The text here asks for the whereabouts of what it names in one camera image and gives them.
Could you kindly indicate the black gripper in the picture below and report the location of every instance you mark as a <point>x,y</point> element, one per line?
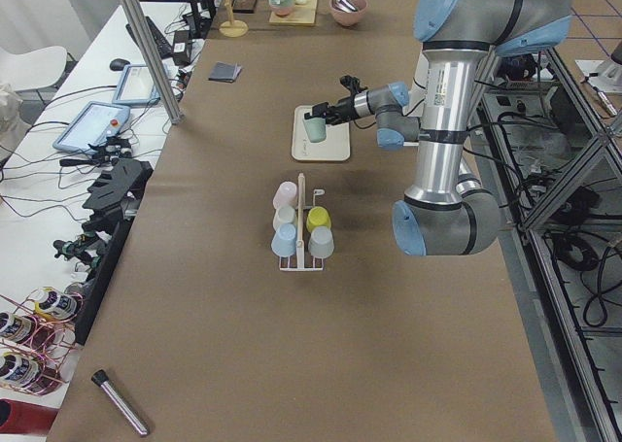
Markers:
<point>343,107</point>

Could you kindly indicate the green cup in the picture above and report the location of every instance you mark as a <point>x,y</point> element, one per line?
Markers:
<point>316,130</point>

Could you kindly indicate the cream rabbit tray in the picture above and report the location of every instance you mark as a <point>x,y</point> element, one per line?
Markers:
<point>336,147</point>

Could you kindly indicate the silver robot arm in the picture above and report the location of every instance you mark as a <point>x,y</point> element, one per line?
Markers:
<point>446,211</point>

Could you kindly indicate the pink cup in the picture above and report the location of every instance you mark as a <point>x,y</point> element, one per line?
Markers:
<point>285,195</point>

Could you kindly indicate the white cup rack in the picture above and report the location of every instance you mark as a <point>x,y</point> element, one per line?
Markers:
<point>302,261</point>

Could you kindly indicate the yellow cup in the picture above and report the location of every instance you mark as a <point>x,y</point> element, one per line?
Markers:
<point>317,216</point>

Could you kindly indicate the cream cup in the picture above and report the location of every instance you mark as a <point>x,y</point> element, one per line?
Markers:
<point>285,214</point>

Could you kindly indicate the grey cup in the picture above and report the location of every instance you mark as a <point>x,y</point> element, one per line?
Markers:
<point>321,243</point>

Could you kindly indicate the blue cup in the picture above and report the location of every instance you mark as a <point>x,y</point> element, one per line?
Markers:
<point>283,243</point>

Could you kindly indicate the pink bowl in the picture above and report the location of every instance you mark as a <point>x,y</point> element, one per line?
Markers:
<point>349,18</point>

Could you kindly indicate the wooden cutting board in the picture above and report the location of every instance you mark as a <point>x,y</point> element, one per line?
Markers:
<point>302,15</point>

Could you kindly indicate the grey folded cloth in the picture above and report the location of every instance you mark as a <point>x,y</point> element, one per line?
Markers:
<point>225,72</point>

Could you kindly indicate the metal scoop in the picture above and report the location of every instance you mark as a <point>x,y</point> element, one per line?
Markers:
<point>346,6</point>

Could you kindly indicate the wooden mug tree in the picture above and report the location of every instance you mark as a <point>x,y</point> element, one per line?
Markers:
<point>232,27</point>

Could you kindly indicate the black keyboard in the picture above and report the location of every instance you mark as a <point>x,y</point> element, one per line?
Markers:
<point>163,47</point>

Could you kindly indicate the upper teach pendant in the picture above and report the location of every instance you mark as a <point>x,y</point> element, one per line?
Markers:
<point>136,87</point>

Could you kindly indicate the teach pendant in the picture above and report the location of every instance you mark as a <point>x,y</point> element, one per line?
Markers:
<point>94,124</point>
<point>136,87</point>

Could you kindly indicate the black computer mouse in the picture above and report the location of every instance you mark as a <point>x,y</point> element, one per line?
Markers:
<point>118,64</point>

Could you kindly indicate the lower teach pendant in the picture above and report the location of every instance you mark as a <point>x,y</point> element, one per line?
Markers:
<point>94,124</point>

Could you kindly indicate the metal tube black cap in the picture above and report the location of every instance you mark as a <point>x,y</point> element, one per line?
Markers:
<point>102,381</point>

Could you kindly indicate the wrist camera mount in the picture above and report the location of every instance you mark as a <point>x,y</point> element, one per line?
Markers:
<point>352,84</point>

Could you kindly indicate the white pedestal column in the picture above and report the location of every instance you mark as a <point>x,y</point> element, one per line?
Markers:
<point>417,91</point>

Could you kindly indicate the aluminium frame post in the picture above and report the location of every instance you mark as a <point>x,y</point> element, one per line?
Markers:
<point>147,46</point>

